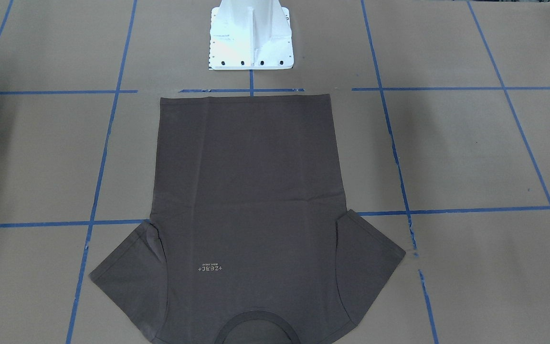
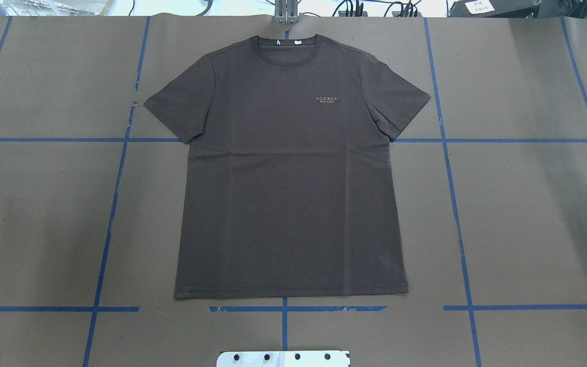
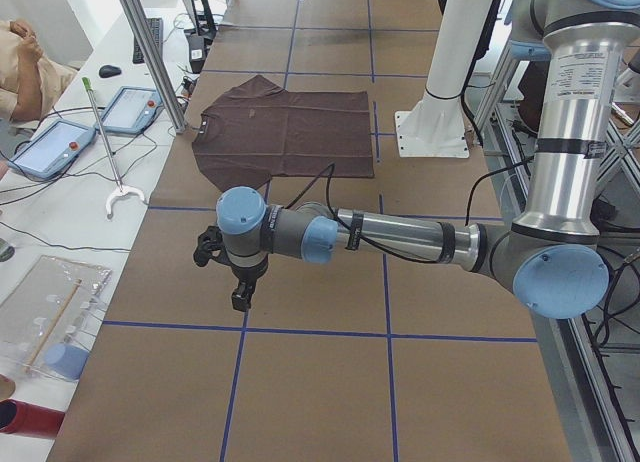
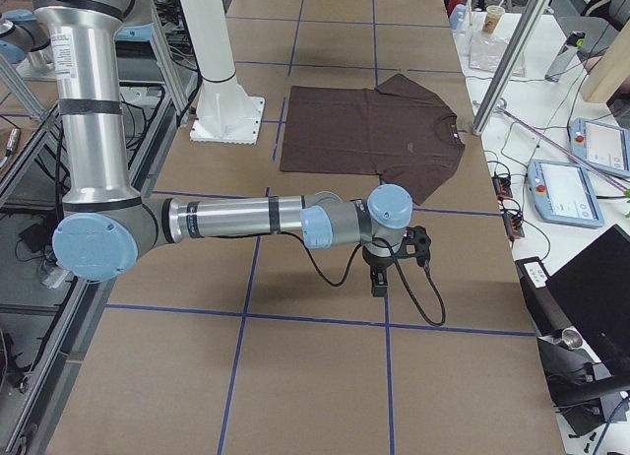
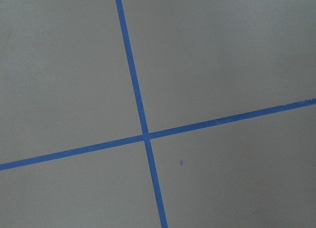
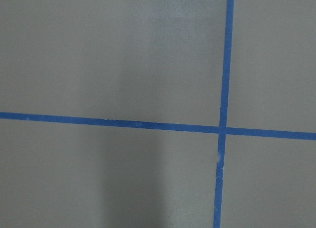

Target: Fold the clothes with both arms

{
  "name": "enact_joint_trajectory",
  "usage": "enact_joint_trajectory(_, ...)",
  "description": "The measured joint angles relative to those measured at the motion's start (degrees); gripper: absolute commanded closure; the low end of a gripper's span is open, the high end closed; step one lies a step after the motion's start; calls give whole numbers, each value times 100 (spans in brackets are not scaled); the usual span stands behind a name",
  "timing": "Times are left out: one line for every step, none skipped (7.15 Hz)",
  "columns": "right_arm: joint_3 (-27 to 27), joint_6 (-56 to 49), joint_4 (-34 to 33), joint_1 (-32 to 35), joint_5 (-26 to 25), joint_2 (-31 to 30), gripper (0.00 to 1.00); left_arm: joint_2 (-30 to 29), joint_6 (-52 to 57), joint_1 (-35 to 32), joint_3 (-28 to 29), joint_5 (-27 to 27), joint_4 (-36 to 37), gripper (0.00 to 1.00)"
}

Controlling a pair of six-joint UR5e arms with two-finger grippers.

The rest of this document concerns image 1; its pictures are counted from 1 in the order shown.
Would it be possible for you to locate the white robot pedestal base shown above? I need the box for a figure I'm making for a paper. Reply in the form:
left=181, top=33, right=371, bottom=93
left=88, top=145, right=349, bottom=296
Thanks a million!
left=208, top=0, right=295, bottom=70

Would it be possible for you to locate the dark brown t-shirt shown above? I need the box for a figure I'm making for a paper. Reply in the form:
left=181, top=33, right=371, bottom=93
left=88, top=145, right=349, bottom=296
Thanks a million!
left=89, top=94, right=406, bottom=344

